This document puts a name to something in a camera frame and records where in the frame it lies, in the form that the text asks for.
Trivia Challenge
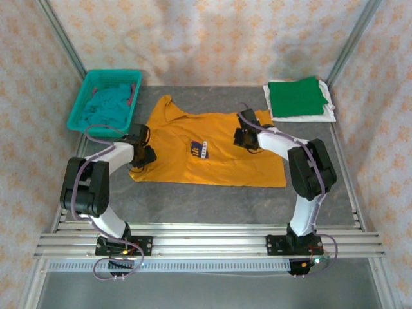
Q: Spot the orange polo t-shirt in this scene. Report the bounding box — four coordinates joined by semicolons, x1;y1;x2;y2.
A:
128;95;287;188

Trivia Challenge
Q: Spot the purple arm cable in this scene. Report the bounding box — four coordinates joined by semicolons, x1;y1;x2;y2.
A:
238;102;339;278
70;124;145;281

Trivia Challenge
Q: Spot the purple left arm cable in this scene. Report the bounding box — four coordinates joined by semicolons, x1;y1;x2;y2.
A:
70;124;145;281

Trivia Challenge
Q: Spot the teal plastic basket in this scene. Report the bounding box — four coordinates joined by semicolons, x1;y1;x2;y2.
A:
66;68;144;138

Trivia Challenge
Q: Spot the aluminium mounting rail beam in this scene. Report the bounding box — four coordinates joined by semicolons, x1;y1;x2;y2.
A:
33;221;387;260

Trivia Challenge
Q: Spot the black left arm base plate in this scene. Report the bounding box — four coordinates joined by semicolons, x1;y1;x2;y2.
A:
95;234;154;258

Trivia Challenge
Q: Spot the white folded t-shirt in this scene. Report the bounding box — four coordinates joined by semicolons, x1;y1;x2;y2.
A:
262;79;337;123

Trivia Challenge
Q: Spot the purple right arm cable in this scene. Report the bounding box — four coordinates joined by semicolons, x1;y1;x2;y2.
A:
238;102;339;278

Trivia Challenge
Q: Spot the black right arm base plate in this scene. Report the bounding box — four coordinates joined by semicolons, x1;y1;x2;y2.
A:
266;234;324;258

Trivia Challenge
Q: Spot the patterned fabric backdrop curtain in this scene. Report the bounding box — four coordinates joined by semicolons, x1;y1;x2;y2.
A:
0;0;412;309

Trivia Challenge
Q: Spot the teal crumpled t-shirt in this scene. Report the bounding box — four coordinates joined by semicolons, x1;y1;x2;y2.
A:
79;82;135;130

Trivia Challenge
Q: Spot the green folded t-shirt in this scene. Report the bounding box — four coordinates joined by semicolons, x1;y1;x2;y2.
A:
267;75;329;117

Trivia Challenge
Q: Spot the grey slotted cable duct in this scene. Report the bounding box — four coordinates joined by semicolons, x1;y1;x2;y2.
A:
48;259;292;273

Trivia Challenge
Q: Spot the aluminium frame post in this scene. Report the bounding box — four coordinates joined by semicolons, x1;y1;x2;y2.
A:
35;0;88;84
324;0;382;89

